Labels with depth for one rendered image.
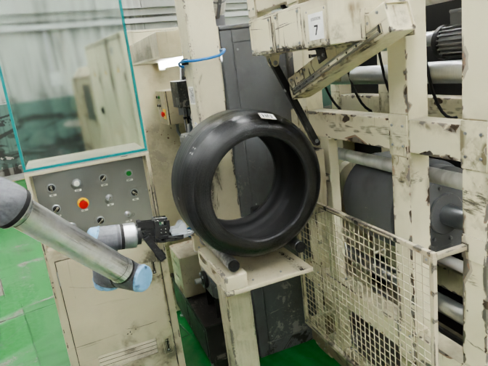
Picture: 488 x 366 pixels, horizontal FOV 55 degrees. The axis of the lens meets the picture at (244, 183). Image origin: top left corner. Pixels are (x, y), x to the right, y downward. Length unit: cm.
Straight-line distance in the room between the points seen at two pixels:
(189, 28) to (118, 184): 82
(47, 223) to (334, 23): 100
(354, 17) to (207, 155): 64
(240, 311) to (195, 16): 133
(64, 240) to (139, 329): 122
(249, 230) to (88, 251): 79
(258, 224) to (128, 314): 86
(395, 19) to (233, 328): 151
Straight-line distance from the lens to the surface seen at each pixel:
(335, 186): 224
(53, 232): 136
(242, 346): 237
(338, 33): 151
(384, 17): 150
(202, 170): 160
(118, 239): 167
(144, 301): 246
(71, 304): 242
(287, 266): 192
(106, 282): 168
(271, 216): 202
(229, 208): 207
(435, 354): 169
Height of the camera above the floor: 162
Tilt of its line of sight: 14 degrees down
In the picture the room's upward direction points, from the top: 7 degrees counter-clockwise
